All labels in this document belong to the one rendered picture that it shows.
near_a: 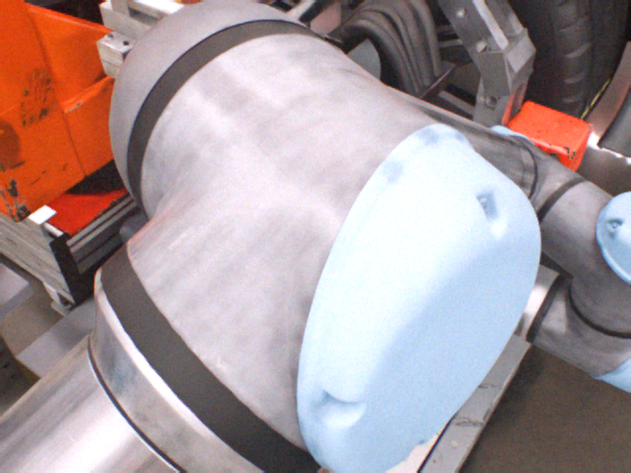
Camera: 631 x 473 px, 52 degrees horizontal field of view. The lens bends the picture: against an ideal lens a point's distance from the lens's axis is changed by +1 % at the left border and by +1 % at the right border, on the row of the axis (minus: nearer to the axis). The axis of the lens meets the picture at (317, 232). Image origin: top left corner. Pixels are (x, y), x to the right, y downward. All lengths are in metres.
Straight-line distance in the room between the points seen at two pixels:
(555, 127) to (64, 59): 0.83
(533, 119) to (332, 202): 0.68
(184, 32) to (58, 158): 1.02
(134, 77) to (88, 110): 1.02
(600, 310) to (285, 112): 0.43
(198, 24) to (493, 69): 0.56
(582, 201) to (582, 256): 0.05
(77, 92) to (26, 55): 0.15
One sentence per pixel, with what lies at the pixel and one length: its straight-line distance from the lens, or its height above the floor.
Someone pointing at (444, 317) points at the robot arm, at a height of 1.21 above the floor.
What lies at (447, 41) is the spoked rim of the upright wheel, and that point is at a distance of 0.95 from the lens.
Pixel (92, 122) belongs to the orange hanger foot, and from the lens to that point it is 1.32.
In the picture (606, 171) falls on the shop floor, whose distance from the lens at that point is 2.29.
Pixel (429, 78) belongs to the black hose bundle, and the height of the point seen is 0.99.
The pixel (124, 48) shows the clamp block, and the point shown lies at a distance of 0.86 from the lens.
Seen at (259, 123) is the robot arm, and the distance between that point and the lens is 0.23.
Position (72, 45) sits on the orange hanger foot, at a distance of 1.27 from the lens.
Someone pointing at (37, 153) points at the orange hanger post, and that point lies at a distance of 1.26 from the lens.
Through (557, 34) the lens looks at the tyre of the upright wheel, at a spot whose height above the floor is 0.98.
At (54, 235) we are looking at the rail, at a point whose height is 0.34.
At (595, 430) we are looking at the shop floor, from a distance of 1.66.
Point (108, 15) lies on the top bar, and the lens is 0.90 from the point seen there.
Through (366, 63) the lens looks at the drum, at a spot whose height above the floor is 0.89.
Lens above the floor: 1.37
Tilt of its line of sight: 46 degrees down
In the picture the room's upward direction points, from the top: straight up
